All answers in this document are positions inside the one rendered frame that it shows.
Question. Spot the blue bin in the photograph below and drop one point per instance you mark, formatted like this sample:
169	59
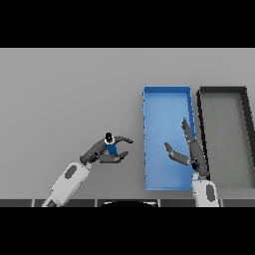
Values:
168	136

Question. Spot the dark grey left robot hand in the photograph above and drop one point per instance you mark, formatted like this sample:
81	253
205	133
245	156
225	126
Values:
96	152

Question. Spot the dark grey bin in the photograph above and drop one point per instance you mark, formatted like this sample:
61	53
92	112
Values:
225	135

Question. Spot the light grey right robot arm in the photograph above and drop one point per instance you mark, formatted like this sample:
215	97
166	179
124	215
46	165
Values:
204	192

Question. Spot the blue pipe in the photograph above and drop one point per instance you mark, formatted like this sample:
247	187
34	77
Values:
111	144

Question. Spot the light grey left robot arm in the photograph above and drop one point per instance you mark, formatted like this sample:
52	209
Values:
65	184

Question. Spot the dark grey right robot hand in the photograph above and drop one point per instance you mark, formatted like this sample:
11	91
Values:
196	153

